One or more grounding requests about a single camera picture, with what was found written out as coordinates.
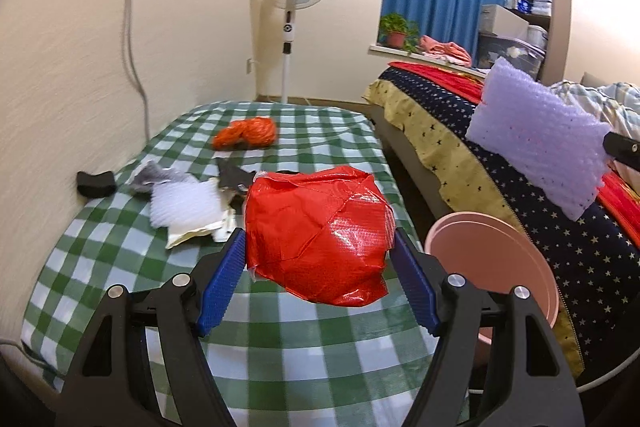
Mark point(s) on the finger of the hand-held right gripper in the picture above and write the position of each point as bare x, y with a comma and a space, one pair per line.
622, 149

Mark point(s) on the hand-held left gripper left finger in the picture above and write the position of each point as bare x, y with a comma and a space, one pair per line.
220, 279

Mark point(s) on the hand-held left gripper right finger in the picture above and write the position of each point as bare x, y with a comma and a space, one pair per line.
416, 289

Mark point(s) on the cream padded envelope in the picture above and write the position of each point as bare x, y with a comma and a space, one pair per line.
190, 234

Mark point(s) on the pink plastic bin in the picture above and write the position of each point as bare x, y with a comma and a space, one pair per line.
480, 252

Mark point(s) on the purple bubble wrap sheet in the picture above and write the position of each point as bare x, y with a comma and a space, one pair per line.
535, 137

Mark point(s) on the red plastic bag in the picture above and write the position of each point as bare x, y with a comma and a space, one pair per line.
320, 237

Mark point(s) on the white grey paper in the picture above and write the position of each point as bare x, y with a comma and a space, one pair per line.
150, 177

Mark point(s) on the blue plaid quilt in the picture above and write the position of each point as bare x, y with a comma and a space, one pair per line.
615, 107

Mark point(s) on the black paper scrap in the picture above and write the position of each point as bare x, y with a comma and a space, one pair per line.
232, 177

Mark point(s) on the bed with red blanket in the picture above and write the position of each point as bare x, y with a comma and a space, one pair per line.
575, 247

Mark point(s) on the green checked tablecloth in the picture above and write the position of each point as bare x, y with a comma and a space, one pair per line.
300, 357

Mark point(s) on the white plastic container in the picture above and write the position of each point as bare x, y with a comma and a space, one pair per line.
536, 38

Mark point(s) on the orange crumpled plastic bag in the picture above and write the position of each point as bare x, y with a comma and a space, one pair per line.
247, 133

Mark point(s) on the small black curved object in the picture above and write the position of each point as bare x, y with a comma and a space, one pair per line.
95, 184

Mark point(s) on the clear plastic storage box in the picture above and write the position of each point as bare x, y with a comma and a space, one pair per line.
500, 49

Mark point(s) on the white cardboard box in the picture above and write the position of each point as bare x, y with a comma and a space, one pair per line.
505, 19

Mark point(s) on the pink folded cloth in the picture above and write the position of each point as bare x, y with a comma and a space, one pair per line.
445, 49

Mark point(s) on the white windowsill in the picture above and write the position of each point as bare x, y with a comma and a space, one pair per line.
390, 51

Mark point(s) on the potted green plant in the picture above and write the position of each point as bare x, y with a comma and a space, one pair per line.
397, 38

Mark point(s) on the grey bed frame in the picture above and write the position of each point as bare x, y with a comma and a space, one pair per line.
400, 142

